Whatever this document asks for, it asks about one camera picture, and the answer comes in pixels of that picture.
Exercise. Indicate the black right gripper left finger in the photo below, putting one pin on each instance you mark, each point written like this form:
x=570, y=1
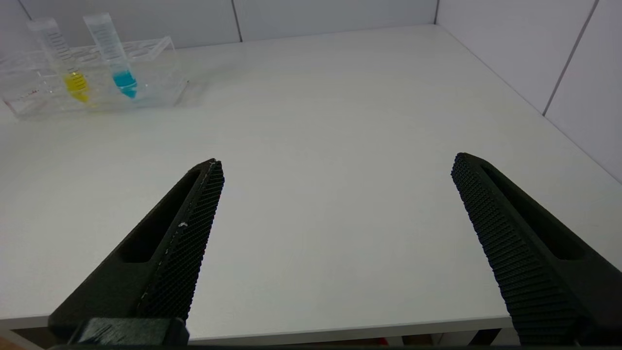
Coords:
x=165, y=253

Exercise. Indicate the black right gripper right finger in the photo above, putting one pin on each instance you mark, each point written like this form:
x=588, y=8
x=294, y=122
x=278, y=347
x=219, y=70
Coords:
x=529, y=262

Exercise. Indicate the test tube with yellow pigment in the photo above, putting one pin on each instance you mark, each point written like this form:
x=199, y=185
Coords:
x=77, y=85

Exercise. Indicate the test tube with blue pigment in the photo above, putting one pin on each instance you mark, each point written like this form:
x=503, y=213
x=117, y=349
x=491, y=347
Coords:
x=125, y=82

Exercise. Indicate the clear acrylic test tube rack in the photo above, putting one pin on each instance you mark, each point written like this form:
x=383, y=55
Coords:
x=155, y=73

